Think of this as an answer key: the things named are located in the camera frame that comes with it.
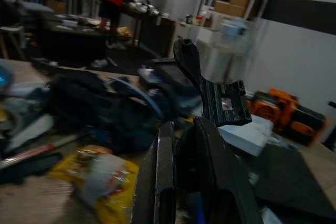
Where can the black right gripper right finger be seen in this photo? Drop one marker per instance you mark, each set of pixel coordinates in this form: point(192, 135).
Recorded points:
point(210, 171)

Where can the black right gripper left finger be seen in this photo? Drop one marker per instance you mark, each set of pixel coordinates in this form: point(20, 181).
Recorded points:
point(147, 190)

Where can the yellow snack bag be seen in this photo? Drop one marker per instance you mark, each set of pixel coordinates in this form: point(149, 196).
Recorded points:
point(115, 182)

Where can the white flat box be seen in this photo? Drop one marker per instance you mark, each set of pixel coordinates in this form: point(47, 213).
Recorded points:
point(244, 137)

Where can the black floor mat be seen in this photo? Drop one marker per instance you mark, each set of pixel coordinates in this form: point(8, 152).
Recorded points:
point(291, 176)

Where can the orange power tool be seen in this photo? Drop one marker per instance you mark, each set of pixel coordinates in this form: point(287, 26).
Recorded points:
point(286, 113)

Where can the dark blue backpack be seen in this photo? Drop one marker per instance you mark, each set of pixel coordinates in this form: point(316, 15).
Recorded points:
point(86, 103)

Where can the black flat tray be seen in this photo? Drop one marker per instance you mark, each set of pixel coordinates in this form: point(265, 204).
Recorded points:
point(170, 73)

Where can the black cloth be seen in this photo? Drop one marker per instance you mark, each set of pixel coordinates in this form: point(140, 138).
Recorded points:
point(29, 167)

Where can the white shoe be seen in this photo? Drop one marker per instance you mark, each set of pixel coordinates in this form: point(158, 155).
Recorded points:
point(99, 63)

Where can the blue white package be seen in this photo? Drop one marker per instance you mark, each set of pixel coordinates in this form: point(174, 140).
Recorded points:
point(233, 27)

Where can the dark tall table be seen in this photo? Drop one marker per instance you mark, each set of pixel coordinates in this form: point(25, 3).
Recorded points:
point(149, 24)

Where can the large cardboard box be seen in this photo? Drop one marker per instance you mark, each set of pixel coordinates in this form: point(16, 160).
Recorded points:
point(228, 7)

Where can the dark low table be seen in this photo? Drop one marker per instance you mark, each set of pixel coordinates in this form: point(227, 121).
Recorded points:
point(71, 43)

